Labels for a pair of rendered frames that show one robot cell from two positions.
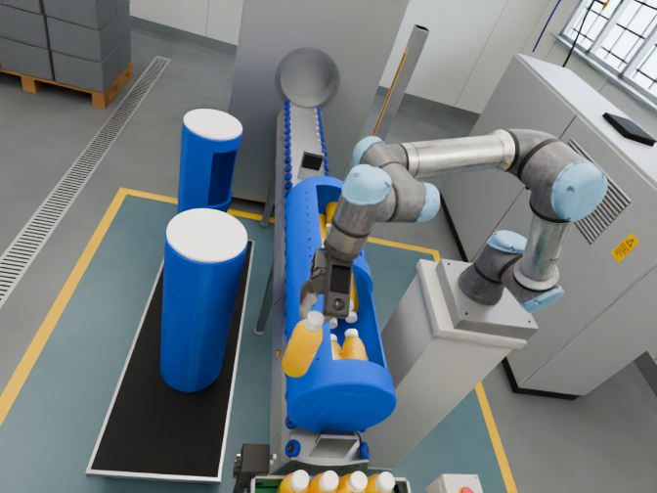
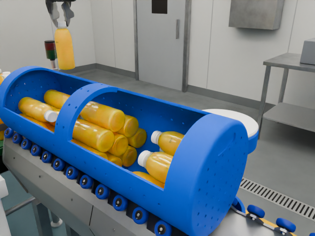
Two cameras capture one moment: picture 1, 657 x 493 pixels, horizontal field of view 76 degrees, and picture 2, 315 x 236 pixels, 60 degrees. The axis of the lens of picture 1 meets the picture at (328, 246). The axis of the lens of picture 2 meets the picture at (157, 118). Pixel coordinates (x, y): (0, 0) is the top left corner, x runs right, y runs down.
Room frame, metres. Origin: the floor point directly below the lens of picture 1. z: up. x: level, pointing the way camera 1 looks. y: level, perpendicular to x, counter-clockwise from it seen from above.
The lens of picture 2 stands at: (1.78, -0.31, 1.47)
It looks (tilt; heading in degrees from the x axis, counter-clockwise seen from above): 23 degrees down; 148
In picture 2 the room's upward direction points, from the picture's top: straight up
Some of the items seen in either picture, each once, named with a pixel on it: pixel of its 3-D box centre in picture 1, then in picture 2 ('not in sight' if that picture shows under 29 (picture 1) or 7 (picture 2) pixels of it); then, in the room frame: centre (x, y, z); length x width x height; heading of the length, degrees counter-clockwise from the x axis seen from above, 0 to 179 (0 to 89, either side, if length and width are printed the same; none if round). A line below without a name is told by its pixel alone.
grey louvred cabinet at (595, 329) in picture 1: (542, 211); not in sight; (2.88, -1.36, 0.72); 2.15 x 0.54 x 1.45; 16
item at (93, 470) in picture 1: (192, 333); not in sight; (1.30, 0.52, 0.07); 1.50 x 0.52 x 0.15; 16
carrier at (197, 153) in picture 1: (205, 196); not in sight; (1.81, 0.74, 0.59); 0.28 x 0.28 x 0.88
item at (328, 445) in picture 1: (332, 444); not in sight; (0.55, -0.20, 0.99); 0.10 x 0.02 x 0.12; 109
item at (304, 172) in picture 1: (310, 166); not in sight; (1.81, 0.23, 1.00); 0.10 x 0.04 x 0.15; 109
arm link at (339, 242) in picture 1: (345, 234); not in sight; (0.62, -0.02, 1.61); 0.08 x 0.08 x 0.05
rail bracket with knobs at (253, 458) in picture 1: (254, 466); not in sight; (0.44, -0.03, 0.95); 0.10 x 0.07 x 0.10; 109
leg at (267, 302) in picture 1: (268, 297); not in sight; (1.52, 0.20, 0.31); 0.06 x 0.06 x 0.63; 19
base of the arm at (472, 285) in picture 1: (485, 278); not in sight; (1.13, -0.52, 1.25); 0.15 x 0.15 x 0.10
